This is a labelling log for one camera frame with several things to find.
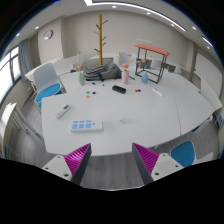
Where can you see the white remote control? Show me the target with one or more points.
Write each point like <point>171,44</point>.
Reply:
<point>62,111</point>

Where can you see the white bar-shaped eraser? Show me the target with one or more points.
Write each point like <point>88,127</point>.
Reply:
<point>157,92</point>

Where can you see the orange round magnet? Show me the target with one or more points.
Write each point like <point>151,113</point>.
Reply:
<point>87,96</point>

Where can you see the white chair with blue cushion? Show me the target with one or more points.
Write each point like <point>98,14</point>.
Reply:
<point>46,78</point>

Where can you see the black whiteboard eraser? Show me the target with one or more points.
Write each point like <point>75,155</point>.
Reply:
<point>119,89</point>

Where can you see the white back table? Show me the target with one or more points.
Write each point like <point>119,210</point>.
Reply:
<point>66,63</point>

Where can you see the pink vase with flowers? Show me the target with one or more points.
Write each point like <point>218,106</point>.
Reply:
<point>125,77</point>

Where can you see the round wall clock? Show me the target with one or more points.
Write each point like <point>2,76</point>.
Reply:
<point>48,35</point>

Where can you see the long ceiling light strip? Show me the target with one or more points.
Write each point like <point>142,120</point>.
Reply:
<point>143,10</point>

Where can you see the white side desk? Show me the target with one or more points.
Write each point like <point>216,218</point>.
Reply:
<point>13,116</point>

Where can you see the green vase with dried sprigs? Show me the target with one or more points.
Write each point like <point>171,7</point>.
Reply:
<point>81,80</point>

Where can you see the window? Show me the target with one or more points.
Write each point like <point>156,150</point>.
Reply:
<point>8,71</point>

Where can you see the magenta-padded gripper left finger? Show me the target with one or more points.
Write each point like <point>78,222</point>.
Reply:
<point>77,159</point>

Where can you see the round ceiling spotlights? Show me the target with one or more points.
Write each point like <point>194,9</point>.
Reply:
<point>148,13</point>

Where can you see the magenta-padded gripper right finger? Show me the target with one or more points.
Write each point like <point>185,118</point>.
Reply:
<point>146,159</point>

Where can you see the white wall board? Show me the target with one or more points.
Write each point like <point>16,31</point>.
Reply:
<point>209,75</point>

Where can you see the grey backpack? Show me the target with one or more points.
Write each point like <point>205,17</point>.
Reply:
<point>103,71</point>

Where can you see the wooden coat rack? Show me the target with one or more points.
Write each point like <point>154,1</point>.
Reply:
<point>100,40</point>

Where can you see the blue vase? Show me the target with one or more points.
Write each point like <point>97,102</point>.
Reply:
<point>144,78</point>

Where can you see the grey curtain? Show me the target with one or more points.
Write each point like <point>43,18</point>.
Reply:
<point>26,55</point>

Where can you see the blue-seat chair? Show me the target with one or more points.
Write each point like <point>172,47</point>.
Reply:
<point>183,153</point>

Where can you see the black marker pen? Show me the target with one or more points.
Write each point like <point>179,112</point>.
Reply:
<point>98,84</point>

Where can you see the black frame orange-top side table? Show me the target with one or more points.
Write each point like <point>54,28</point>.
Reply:
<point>152,48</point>

